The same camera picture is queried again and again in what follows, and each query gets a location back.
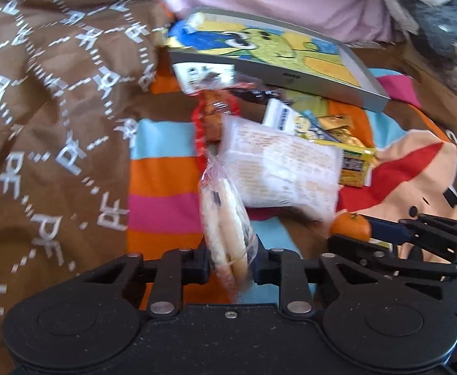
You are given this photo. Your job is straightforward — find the small orange tangerine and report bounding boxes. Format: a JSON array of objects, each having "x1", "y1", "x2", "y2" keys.
[{"x1": 329, "y1": 212, "x2": 372, "y2": 242}]

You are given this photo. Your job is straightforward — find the clear cookie pack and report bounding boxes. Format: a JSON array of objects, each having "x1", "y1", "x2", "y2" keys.
[{"x1": 199, "y1": 155, "x2": 258, "y2": 299}]

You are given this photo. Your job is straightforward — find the white wafer snack pack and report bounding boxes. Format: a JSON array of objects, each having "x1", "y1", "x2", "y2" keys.
[{"x1": 218, "y1": 115, "x2": 343, "y2": 223}]

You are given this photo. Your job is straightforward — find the gold snack bar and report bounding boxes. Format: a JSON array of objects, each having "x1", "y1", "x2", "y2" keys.
[{"x1": 318, "y1": 114, "x2": 364, "y2": 147}]

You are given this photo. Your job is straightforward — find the colourful striped cartoon blanket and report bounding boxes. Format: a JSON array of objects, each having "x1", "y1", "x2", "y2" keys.
[{"x1": 127, "y1": 69, "x2": 457, "y2": 259}]

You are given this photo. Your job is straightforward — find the yellow green snack bar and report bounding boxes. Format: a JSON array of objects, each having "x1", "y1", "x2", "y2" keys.
[{"x1": 314, "y1": 140, "x2": 375, "y2": 188}]

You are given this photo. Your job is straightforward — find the white blue minion packet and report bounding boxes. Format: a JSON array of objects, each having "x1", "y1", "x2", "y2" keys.
[{"x1": 262, "y1": 98, "x2": 324, "y2": 141}]

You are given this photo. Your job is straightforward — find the red wrapped snack pack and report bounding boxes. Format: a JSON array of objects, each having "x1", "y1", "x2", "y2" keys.
[{"x1": 190, "y1": 90, "x2": 240, "y2": 173}]

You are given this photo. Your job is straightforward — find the white cartoon snack packet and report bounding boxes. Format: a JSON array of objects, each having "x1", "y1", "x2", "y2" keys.
[{"x1": 173, "y1": 62, "x2": 235, "y2": 95}]

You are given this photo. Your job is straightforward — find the grey tray with cartoon towel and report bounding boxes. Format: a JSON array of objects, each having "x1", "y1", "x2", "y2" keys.
[{"x1": 167, "y1": 8, "x2": 389, "y2": 112}]

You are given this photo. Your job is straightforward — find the brown patterned fabric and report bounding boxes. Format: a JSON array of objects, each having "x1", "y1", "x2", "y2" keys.
[{"x1": 0, "y1": 0, "x2": 169, "y2": 374}]

